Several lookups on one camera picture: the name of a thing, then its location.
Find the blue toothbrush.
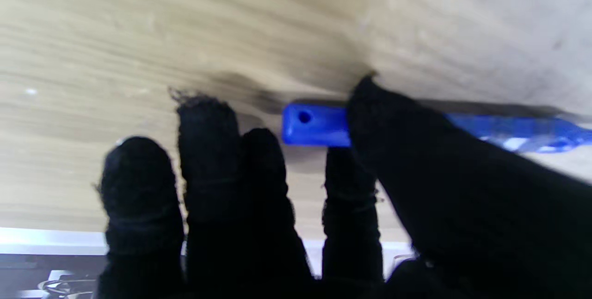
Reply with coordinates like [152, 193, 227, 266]
[281, 102, 592, 154]

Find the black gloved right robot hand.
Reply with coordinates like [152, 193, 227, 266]
[95, 76, 592, 299]

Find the black gas stove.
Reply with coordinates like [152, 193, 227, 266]
[0, 253, 109, 299]

